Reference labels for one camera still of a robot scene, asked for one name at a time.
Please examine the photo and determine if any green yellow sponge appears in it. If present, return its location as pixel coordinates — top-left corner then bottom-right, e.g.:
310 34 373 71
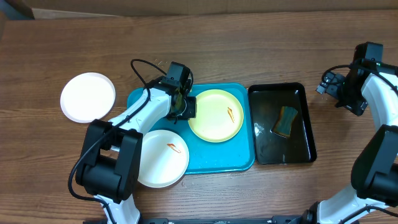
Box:
272 106 298 138

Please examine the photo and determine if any yellow-green plate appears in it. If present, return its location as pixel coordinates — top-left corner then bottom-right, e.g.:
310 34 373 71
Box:
188 89 244 143

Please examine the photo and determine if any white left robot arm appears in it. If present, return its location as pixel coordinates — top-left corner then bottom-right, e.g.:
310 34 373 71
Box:
68 77 196 223

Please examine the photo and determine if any white front plate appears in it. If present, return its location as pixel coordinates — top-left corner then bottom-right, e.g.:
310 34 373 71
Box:
138 130 189 188

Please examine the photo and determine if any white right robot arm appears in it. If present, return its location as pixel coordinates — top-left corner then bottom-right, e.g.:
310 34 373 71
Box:
293 58 397 223

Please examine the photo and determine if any white plate with sauce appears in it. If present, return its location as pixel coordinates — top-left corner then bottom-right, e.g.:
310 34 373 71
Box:
60 72 116 123

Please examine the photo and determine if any black water tray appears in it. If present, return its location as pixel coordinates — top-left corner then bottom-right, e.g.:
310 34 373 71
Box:
248 82 317 165

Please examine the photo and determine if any blue serving tray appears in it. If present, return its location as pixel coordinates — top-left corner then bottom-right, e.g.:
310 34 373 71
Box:
125 82 256 175

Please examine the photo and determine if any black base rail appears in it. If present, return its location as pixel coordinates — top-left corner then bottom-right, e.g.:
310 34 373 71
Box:
83 215 312 224

